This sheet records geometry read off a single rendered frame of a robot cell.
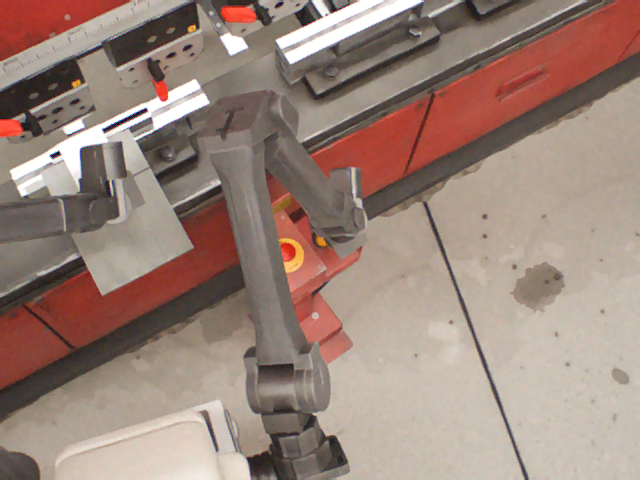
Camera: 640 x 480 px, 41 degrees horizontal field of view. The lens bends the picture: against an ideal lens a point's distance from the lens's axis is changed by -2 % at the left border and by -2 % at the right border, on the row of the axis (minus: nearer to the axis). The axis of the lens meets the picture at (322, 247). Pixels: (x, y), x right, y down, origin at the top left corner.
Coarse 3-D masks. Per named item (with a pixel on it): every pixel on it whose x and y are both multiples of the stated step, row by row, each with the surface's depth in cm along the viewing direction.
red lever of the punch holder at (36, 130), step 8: (0, 120) 128; (8, 120) 129; (16, 120) 130; (32, 120) 132; (0, 128) 127; (8, 128) 128; (16, 128) 129; (24, 128) 130; (32, 128) 131; (40, 128) 132; (0, 136) 128; (8, 136) 129
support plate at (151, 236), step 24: (144, 168) 159; (72, 192) 157; (144, 192) 157; (144, 216) 156; (168, 216) 156; (96, 240) 154; (120, 240) 154; (144, 240) 155; (168, 240) 155; (96, 264) 153; (120, 264) 153; (144, 264) 153
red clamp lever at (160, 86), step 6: (150, 60) 138; (150, 66) 137; (156, 66) 137; (150, 72) 138; (156, 72) 137; (162, 72) 137; (156, 78) 137; (162, 78) 138; (156, 84) 140; (162, 84) 140; (156, 90) 142; (162, 90) 142; (162, 96) 144; (168, 96) 145
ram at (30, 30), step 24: (0, 0) 108; (24, 0) 111; (48, 0) 113; (72, 0) 116; (96, 0) 119; (120, 0) 121; (168, 0) 128; (0, 24) 112; (24, 24) 115; (48, 24) 118; (72, 24) 120; (120, 24) 127; (0, 48) 117; (24, 48) 119; (72, 48) 125; (24, 72) 124
